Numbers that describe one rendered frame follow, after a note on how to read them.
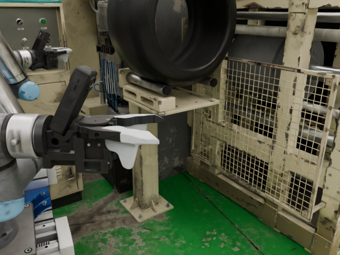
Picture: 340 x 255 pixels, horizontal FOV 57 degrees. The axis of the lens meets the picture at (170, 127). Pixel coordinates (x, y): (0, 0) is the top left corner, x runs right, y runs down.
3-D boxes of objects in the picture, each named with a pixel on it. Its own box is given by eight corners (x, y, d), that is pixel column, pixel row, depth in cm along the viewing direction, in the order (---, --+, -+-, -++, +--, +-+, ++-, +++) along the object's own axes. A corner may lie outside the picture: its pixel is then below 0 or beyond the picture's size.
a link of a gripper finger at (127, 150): (160, 172, 45) (116, 159, 50) (160, 133, 44) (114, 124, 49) (145, 179, 42) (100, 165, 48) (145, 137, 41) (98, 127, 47)
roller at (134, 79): (126, 82, 164) (126, 73, 163) (134, 81, 167) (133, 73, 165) (163, 96, 138) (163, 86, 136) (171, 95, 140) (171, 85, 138)
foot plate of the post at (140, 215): (119, 202, 213) (119, 197, 211) (152, 189, 227) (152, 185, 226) (138, 222, 192) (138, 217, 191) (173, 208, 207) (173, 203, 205)
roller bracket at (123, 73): (118, 87, 165) (117, 69, 162) (179, 78, 186) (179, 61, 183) (121, 88, 163) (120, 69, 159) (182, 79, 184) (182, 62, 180)
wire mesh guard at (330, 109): (190, 154, 214) (193, 51, 190) (192, 154, 215) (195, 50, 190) (309, 223, 146) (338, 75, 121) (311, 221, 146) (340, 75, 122)
